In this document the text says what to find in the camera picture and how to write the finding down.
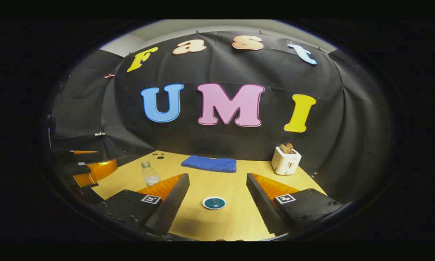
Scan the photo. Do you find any white teacup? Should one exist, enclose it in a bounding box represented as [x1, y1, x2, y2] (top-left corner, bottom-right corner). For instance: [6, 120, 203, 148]
[202, 196, 227, 210]

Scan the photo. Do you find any white toaster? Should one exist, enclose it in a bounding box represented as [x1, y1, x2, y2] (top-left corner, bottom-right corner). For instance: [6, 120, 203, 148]
[271, 146, 302, 176]

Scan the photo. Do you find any blue folded towel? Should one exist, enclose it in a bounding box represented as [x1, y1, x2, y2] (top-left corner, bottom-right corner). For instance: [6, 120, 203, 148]
[181, 155, 237, 173]

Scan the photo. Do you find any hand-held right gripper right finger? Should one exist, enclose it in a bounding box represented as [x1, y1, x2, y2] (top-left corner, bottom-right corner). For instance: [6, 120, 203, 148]
[246, 173, 345, 236]

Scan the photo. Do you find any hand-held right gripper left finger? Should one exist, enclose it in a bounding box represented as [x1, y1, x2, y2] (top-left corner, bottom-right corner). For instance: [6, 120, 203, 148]
[96, 173, 191, 236]

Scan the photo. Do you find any clear plastic water bottle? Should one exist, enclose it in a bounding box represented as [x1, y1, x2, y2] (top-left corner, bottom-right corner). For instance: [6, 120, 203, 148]
[141, 161, 161, 186]

